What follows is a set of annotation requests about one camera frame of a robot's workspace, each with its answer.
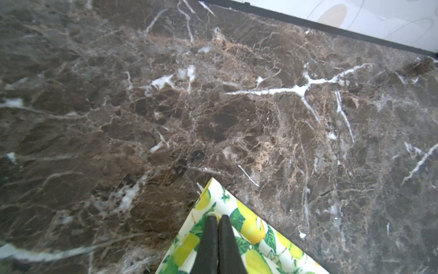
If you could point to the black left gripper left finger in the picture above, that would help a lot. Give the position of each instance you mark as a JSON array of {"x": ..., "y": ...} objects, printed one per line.
[{"x": 207, "y": 255}]

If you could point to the lemon print green skirt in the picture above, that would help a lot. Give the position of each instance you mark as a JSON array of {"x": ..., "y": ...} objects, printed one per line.
[{"x": 262, "y": 248}]

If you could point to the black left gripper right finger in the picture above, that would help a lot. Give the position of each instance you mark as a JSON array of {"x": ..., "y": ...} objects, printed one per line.
[{"x": 229, "y": 258}]

